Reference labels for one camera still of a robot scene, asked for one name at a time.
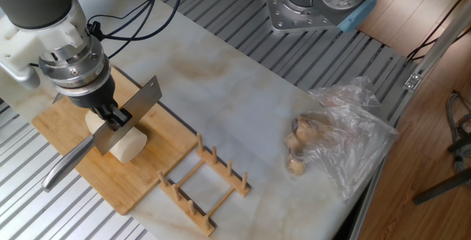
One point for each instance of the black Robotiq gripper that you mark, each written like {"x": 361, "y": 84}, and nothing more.
{"x": 93, "y": 96}

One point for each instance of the steel cleaver knife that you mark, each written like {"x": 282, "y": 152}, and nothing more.
{"x": 145, "y": 98}

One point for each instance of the white radish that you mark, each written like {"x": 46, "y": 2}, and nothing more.
{"x": 130, "y": 148}

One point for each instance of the wooden cutting board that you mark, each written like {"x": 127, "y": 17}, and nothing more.
{"x": 110, "y": 181}

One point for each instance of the wooden peg rack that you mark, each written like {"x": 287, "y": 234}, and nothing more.
{"x": 224, "y": 173}

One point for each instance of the white marble slab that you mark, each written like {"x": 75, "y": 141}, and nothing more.
{"x": 239, "y": 96}

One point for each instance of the clear plastic bag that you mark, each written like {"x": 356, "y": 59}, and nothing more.
{"x": 349, "y": 148}

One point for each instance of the black stand leg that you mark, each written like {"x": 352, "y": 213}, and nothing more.
{"x": 441, "y": 187}

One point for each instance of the white plastic wrist mount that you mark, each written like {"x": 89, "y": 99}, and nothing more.
{"x": 37, "y": 41}

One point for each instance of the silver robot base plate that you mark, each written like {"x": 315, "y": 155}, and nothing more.
{"x": 279, "y": 11}

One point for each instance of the silver corner bracket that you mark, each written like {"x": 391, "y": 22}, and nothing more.
{"x": 413, "y": 81}

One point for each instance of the aluminium frame rail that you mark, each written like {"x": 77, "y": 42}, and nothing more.
{"x": 441, "y": 41}

